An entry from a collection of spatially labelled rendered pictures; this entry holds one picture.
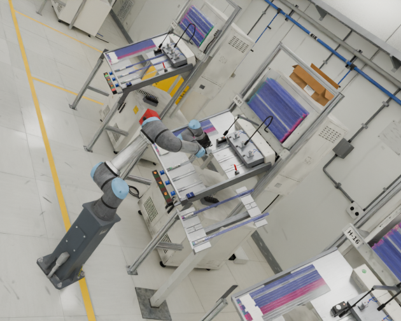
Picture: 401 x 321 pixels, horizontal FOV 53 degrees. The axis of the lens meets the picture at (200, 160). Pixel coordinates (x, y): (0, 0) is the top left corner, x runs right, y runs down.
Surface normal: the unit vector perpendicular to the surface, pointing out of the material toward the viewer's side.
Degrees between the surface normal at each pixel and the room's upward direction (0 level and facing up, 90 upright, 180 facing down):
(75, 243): 90
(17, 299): 0
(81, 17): 90
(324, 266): 44
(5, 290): 0
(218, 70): 90
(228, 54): 90
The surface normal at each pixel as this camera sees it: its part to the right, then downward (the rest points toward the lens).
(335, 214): -0.71, -0.24
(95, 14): 0.40, 0.65
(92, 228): -0.44, 0.09
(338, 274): -0.07, -0.69
